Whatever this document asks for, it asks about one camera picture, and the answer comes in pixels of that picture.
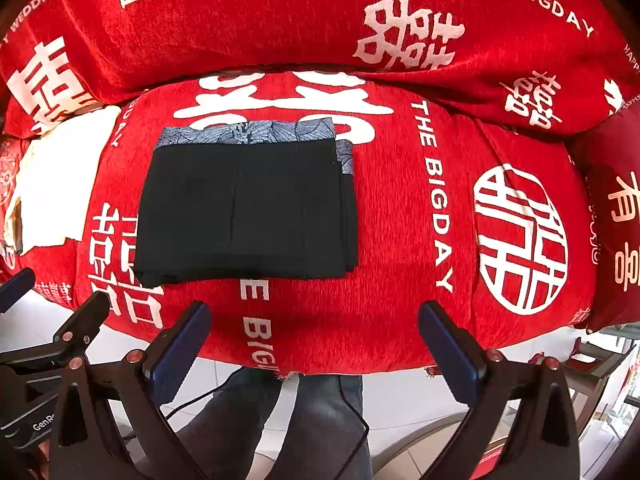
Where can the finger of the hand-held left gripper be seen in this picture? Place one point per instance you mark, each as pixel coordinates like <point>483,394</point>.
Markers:
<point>82,316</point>
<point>17,284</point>

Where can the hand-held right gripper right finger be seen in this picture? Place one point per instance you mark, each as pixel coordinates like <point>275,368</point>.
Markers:
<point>450,355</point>

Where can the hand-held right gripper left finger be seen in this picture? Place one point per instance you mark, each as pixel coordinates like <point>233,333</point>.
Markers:
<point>180,355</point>

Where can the black pants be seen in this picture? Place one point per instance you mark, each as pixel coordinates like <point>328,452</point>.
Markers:
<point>240,210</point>

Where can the red printed sofa seat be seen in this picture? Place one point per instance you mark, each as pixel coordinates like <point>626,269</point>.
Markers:
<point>400,285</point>

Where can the person's left leg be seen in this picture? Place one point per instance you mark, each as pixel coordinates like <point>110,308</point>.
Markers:
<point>240,425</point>

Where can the person's leg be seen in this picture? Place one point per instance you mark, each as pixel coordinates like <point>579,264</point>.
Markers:
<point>240,425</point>
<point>325,435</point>

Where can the person's legs in jeans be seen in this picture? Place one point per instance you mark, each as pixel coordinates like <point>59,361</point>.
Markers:
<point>366,427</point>

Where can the white cloth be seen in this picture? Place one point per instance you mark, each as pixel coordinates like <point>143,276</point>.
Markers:
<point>60,180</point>

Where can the person's right leg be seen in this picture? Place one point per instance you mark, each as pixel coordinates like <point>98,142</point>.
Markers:
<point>325,435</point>

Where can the wooden side table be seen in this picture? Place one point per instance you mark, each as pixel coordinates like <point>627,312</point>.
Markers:
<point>600,360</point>

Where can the dark red pillow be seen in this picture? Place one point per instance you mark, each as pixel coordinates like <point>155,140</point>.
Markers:
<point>610,240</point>

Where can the red printed sofa backrest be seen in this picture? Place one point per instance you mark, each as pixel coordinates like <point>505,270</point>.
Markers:
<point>280,15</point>

